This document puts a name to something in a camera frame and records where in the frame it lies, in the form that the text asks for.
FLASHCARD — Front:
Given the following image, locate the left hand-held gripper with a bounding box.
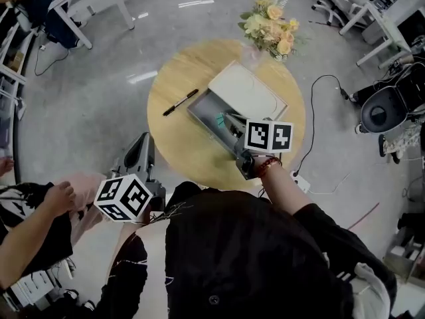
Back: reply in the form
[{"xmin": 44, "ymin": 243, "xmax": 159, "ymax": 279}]
[{"xmin": 94, "ymin": 132, "xmax": 167, "ymax": 224}]

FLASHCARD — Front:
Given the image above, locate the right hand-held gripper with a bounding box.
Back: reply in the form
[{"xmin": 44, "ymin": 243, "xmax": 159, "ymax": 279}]
[{"xmin": 222, "ymin": 112, "xmax": 295, "ymax": 181}]

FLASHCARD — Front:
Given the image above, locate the grey drawer box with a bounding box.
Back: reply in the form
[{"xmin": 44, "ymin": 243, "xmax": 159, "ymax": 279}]
[{"xmin": 186, "ymin": 60, "xmax": 290, "ymax": 153}]

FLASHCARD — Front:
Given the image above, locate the black marker pen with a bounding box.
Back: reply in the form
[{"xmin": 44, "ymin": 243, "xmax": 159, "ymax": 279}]
[{"xmin": 162, "ymin": 88, "xmax": 200, "ymax": 117}]

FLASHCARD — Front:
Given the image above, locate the person's right forearm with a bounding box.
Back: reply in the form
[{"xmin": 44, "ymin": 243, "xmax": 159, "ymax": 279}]
[{"xmin": 262, "ymin": 164, "xmax": 315, "ymax": 216}]

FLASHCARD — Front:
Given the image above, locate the person's left forearm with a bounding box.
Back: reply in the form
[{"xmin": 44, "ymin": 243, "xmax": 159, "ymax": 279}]
[{"xmin": 114, "ymin": 221, "xmax": 147, "ymax": 265}]

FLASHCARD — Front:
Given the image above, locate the white storage shelf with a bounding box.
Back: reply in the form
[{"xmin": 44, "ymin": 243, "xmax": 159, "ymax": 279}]
[{"xmin": 0, "ymin": 0, "xmax": 38, "ymax": 179}]

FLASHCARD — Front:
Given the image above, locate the pink cloth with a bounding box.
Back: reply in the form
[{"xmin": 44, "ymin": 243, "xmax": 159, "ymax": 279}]
[{"xmin": 54, "ymin": 172, "xmax": 108, "ymax": 245}]

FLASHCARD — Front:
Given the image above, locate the round wooden table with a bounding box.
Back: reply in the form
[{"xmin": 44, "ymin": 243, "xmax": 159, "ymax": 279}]
[{"xmin": 147, "ymin": 39, "xmax": 307, "ymax": 191}]

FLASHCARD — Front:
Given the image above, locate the white power strip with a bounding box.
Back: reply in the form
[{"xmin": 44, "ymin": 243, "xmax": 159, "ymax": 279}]
[{"xmin": 289, "ymin": 170, "xmax": 311, "ymax": 194}]

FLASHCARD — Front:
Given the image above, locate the yellow flower bouquet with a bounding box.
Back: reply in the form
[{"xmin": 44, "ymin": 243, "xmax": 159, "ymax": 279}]
[{"xmin": 238, "ymin": 0, "xmax": 311, "ymax": 63}]

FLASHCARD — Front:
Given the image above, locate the person's black clothed torso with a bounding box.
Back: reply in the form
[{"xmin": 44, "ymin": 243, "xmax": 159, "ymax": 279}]
[{"xmin": 96, "ymin": 181, "xmax": 398, "ymax": 319}]

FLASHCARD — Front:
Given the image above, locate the round grey black chair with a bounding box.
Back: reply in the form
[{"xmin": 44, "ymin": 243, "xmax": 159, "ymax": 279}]
[{"xmin": 359, "ymin": 86, "xmax": 410, "ymax": 134}]

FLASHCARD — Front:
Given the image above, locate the red floor strip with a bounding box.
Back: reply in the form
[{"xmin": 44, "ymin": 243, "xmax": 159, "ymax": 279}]
[{"xmin": 346, "ymin": 201, "xmax": 381, "ymax": 231}]

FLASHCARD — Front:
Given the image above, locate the person's grey hood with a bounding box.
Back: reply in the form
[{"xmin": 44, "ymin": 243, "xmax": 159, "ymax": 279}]
[{"xmin": 351, "ymin": 261, "xmax": 398, "ymax": 319}]

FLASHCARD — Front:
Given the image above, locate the red bead bracelet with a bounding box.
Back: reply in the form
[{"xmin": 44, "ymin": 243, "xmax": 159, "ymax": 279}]
[{"xmin": 257, "ymin": 156, "xmax": 284, "ymax": 178}]

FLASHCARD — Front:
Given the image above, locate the black power cable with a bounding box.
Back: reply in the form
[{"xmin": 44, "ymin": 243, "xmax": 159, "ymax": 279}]
[{"xmin": 293, "ymin": 74, "xmax": 350, "ymax": 176}]

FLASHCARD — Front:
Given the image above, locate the white cable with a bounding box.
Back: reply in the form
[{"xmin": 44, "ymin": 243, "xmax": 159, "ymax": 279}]
[{"xmin": 308, "ymin": 172, "xmax": 351, "ymax": 196}]

